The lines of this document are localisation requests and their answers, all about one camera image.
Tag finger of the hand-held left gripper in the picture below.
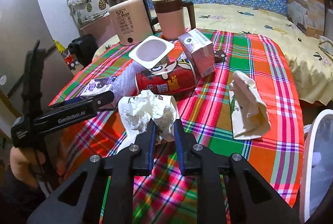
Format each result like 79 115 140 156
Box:
84 90 115 111
51 98 87 110

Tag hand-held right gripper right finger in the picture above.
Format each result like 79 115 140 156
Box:
173 119 302 224

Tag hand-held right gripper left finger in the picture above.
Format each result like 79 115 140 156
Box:
26 119 158 224

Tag purple and white carton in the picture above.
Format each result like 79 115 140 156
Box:
79 76 117 99

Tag white paper cup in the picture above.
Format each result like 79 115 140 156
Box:
118 89 179 146

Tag white foam net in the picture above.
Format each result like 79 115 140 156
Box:
112 61 142 96

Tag red snack can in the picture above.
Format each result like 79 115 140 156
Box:
135 59 197 97

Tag white yogurt cup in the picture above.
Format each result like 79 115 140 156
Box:
129 35 175 71

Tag white paper bag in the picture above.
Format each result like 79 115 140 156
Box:
228 71 271 140

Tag pink milk carton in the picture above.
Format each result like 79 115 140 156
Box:
178 29 216 78

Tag white trash bin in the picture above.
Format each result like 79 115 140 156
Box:
299 109 333 224

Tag person's left forearm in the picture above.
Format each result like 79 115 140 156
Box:
0 169 51 224

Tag person's left hand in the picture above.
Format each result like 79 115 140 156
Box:
10 145 66 188

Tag black appliance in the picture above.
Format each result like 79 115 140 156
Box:
68 34 98 67

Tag yellow packet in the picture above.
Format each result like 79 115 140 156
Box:
54 39 66 53

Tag small brown packet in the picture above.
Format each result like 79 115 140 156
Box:
213 49 228 62

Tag pineapple print cloth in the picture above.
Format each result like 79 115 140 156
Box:
66 0 125 30

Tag grey refrigerator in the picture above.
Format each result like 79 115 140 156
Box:
0 0 78 110

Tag pink mug with brown lid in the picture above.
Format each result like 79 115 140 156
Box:
152 0 197 41

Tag plaid tablecloth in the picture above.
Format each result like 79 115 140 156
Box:
48 29 305 224

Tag yellow printed bedsheet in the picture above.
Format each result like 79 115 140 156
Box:
92 3 333 105

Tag grey bin liner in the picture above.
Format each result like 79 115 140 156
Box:
311 113 333 214

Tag brown paper shopping bag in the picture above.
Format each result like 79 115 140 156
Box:
278 0 329 39

